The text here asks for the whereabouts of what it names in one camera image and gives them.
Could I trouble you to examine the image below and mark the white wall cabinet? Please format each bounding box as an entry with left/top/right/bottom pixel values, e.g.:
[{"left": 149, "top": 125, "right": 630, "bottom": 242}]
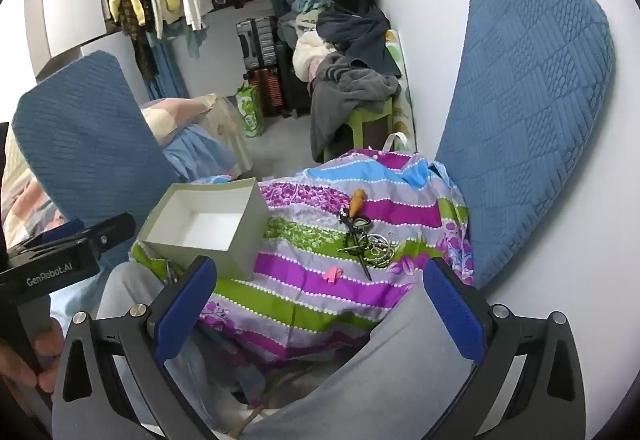
[{"left": 24, "top": 0, "right": 109, "bottom": 66}]

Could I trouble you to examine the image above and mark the light blue bedsheet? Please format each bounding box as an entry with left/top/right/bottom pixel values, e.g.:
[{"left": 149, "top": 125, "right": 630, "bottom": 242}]
[{"left": 160, "top": 126, "right": 242, "bottom": 184}]

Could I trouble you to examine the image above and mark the beige floral cloth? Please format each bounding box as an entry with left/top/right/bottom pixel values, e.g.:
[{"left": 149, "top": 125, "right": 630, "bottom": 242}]
[{"left": 204, "top": 94, "right": 257, "bottom": 177}]

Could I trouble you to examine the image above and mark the red hard suitcase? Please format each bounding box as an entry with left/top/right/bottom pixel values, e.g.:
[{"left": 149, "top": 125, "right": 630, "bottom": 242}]
[{"left": 247, "top": 66, "right": 282, "bottom": 119}]

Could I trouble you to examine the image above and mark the pink patchwork quilt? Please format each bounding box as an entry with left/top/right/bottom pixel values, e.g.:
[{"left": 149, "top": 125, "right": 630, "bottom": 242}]
[{"left": 0, "top": 124, "right": 69, "bottom": 249}]

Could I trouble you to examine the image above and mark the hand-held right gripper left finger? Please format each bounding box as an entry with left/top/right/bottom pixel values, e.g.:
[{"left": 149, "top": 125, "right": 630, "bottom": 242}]
[{"left": 52, "top": 256, "right": 221, "bottom": 440}]

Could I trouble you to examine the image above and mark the blue curtain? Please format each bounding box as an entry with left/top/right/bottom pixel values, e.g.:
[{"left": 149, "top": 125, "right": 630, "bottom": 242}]
[{"left": 147, "top": 38, "right": 192, "bottom": 101}]

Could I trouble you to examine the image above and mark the grey hard suitcase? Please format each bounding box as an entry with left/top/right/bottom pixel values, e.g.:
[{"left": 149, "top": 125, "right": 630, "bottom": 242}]
[{"left": 235, "top": 16, "right": 279, "bottom": 70}]

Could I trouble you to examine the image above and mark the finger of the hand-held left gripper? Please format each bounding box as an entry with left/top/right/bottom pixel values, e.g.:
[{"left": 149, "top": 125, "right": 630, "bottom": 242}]
[{"left": 7, "top": 213, "right": 137, "bottom": 267}]

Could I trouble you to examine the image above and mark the cream fleece garment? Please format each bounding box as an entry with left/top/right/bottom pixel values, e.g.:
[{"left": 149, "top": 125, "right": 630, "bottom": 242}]
[{"left": 292, "top": 32, "right": 342, "bottom": 81}]

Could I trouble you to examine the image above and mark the blue quilted cushion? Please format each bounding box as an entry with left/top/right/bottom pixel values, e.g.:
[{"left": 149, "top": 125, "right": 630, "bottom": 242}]
[
  {"left": 11, "top": 50, "right": 182, "bottom": 241},
  {"left": 434, "top": 0, "right": 616, "bottom": 291}
]

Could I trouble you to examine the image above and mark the pink cream patchwork pillow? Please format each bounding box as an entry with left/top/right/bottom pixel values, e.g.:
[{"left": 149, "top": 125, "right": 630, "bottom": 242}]
[{"left": 140, "top": 93, "right": 222, "bottom": 141}]

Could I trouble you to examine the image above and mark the white cardboard box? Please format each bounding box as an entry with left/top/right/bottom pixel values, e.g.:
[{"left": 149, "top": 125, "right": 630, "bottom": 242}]
[{"left": 136, "top": 178, "right": 271, "bottom": 282}]

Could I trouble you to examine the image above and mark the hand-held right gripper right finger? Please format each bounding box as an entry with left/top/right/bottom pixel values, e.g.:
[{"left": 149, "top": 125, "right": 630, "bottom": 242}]
[{"left": 422, "top": 256, "right": 586, "bottom": 440}]

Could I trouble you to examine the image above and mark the person's left hand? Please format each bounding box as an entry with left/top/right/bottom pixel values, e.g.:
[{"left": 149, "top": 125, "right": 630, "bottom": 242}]
[{"left": 0, "top": 317, "right": 66, "bottom": 396}]

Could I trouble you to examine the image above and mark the navy garment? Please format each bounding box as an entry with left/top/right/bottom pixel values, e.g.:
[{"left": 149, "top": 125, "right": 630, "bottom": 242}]
[{"left": 316, "top": 8, "right": 392, "bottom": 66}]

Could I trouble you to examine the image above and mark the orange wooden gourd pendant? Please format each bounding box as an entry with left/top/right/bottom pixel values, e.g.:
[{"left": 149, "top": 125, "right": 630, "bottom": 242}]
[{"left": 348, "top": 189, "right": 369, "bottom": 217}]

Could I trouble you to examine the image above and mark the floral striped blanket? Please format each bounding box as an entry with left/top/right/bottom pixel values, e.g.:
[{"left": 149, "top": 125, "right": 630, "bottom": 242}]
[{"left": 129, "top": 147, "right": 476, "bottom": 363}]

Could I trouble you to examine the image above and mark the grey fleece garment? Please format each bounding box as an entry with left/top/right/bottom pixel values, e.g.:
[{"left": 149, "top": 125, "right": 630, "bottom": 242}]
[{"left": 307, "top": 54, "right": 402, "bottom": 161}]

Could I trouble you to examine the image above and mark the black hard suitcase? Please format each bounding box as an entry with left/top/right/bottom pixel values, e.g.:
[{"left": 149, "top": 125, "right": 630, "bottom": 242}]
[{"left": 274, "top": 42, "right": 314, "bottom": 119}]

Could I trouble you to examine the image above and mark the green printed bag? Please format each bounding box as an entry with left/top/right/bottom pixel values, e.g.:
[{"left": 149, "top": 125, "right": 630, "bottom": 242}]
[{"left": 236, "top": 84, "right": 265, "bottom": 139}]

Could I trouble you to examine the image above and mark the green plastic stool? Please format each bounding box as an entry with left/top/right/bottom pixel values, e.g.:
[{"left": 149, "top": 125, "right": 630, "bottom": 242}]
[{"left": 322, "top": 97, "right": 397, "bottom": 161}]

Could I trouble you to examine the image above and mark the thin black headband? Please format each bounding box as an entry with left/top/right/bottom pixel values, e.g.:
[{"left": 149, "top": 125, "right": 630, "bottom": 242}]
[{"left": 340, "top": 210, "right": 374, "bottom": 281}]

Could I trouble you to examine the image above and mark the person's right leg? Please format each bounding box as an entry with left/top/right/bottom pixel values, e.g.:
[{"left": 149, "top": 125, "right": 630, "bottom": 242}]
[{"left": 244, "top": 289, "right": 482, "bottom": 440}]

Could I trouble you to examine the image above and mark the white ribbon strap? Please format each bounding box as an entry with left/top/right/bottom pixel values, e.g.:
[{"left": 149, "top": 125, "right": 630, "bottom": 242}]
[{"left": 382, "top": 132, "right": 417, "bottom": 153}]

